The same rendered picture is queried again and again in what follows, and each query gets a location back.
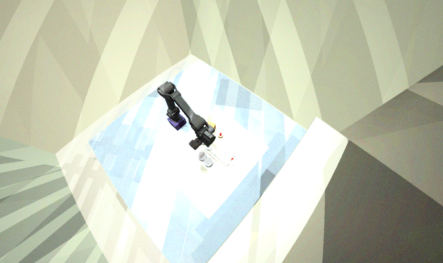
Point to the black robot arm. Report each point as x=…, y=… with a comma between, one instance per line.
x=166, y=90

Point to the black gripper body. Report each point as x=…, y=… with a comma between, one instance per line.
x=195, y=144

